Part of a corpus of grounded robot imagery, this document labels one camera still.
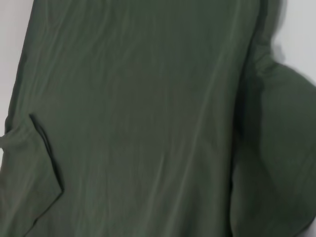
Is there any dark green shirt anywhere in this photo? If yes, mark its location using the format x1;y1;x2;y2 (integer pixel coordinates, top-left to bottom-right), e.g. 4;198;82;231
0;0;316;237

